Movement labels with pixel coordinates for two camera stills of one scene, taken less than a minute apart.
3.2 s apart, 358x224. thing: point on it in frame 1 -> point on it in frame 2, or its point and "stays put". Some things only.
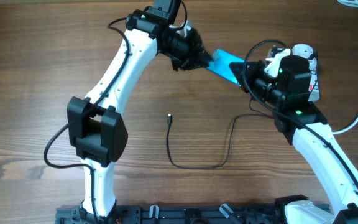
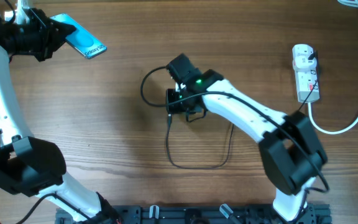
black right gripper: x=252 y=70 -> x=173 y=105
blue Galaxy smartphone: x=220 y=65 -> x=81 y=40
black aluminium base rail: x=237 y=213 stays put
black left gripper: x=196 y=53 -> x=53 y=38
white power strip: x=307 y=51 stays put
